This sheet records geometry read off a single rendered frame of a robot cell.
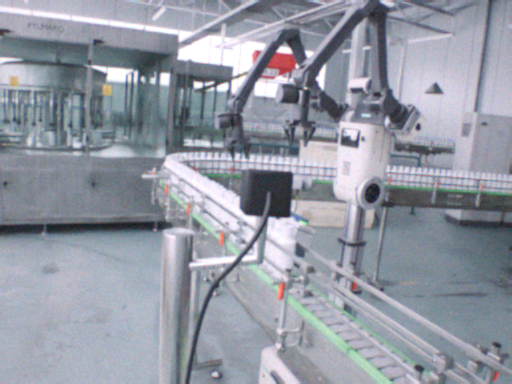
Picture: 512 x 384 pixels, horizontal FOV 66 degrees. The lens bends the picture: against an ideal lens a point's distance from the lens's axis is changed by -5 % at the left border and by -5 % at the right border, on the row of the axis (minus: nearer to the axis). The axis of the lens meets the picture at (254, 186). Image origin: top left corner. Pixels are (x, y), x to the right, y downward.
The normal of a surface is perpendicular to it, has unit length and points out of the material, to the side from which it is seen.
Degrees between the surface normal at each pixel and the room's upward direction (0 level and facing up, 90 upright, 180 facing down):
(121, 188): 90
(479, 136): 90
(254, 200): 81
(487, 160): 90
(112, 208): 90
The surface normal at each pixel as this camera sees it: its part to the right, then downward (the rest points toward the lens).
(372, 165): 0.39, 0.37
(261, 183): 0.11, 0.03
